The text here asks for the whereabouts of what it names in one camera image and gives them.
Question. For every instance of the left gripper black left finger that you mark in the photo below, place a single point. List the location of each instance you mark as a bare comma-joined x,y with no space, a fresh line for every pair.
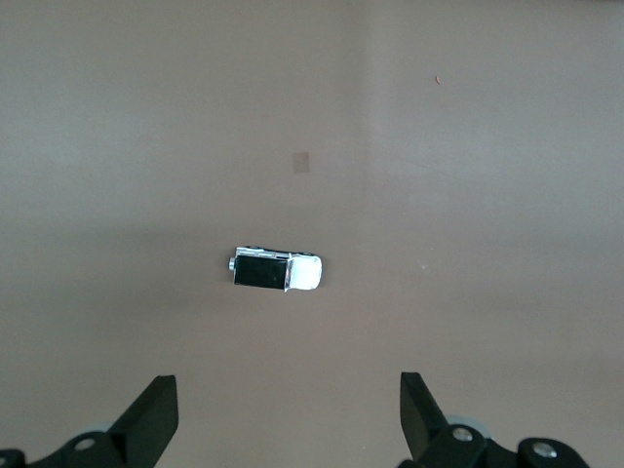
146,429

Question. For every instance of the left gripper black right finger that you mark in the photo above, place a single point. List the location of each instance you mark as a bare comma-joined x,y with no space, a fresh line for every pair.
424,429

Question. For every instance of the white toy jeep black roof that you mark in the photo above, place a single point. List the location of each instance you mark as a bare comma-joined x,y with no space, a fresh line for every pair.
302,274

